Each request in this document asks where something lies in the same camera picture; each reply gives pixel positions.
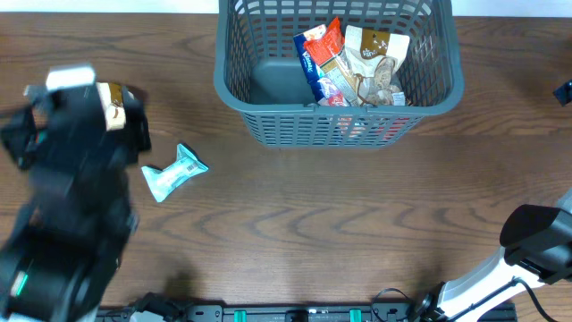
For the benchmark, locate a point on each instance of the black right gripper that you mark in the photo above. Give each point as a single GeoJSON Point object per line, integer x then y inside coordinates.
{"type": "Point", "coordinates": [564, 92]}

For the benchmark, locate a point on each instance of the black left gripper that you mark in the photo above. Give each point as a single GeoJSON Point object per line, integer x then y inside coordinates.
{"type": "Point", "coordinates": [135, 135]}

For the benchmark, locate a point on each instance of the cream snack bag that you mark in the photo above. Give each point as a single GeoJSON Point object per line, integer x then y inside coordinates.
{"type": "Point", "coordinates": [374, 58]}
{"type": "Point", "coordinates": [112, 102]}

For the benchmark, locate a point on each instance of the teal snack wrapper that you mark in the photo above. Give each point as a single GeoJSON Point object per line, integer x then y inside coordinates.
{"type": "Point", "coordinates": [163, 182]}

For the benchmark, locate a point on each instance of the grey plastic basket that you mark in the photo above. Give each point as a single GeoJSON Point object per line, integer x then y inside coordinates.
{"type": "Point", "coordinates": [258, 72]}

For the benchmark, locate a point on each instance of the colourful tissue pack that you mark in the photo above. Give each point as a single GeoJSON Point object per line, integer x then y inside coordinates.
{"type": "Point", "coordinates": [326, 66]}

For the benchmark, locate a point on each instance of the orange cracker package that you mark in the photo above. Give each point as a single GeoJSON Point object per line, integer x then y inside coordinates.
{"type": "Point", "coordinates": [356, 67]}

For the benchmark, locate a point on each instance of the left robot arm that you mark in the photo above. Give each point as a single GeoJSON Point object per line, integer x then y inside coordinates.
{"type": "Point", "coordinates": [66, 245]}

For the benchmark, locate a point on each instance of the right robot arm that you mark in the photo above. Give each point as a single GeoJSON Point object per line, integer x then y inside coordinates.
{"type": "Point", "coordinates": [535, 250]}

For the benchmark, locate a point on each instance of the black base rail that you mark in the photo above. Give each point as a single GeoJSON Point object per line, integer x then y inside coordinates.
{"type": "Point", "coordinates": [157, 308]}

